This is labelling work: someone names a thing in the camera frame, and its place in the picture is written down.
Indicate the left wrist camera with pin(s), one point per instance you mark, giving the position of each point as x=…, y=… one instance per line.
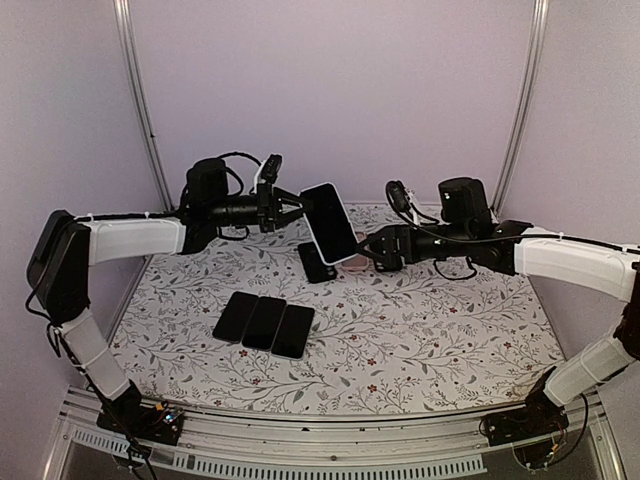
x=268, y=171

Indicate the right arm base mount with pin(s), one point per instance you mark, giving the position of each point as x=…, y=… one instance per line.
x=520, y=424

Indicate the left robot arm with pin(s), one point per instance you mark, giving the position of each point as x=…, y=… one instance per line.
x=69, y=245

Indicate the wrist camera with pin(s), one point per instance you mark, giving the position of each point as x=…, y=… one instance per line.
x=268, y=171
x=399, y=200

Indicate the floral table mat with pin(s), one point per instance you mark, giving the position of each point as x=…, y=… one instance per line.
x=431, y=337

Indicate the black phone case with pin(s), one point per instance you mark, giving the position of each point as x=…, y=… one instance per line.
x=315, y=270

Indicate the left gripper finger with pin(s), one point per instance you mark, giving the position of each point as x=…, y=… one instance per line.
x=287, y=213
x=284, y=196

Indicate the aluminium frame post right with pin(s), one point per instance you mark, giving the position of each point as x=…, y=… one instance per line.
x=525, y=99

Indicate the aluminium frame post left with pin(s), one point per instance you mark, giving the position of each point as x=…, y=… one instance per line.
x=124, y=24

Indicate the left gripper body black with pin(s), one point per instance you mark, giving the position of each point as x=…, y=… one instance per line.
x=265, y=197

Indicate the aluminium frame post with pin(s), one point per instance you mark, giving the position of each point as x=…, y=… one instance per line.
x=124, y=24
x=525, y=99

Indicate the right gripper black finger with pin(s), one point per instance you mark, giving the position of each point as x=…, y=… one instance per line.
x=378, y=260
x=374, y=239

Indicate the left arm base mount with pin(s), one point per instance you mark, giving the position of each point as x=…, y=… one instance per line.
x=160, y=423

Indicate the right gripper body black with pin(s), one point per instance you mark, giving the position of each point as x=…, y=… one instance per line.
x=406, y=233

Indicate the dark purple phone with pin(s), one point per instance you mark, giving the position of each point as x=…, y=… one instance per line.
x=329, y=224

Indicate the pink phone case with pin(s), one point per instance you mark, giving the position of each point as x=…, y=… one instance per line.
x=358, y=263

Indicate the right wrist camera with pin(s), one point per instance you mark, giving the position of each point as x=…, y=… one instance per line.
x=399, y=200

